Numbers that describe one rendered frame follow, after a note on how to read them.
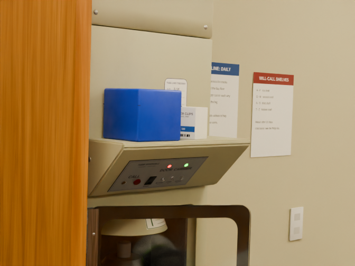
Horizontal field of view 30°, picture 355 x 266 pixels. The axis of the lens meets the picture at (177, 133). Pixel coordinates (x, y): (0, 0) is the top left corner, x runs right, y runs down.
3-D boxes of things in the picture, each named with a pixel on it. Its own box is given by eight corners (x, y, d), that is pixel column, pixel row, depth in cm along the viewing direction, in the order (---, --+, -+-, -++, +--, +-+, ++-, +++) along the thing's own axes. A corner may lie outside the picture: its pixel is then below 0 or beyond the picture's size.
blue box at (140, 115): (102, 138, 118) (103, 87, 118) (145, 137, 125) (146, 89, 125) (137, 142, 111) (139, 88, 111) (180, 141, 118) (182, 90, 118)
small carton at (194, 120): (171, 138, 125) (172, 106, 125) (184, 136, 130) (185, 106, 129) (194, 139, 123) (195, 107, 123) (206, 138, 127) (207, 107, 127)
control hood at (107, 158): (80, 195, 117) (81, 138, 116) (208, 182, 139) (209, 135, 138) (120, 203, 108) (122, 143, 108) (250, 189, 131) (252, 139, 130)
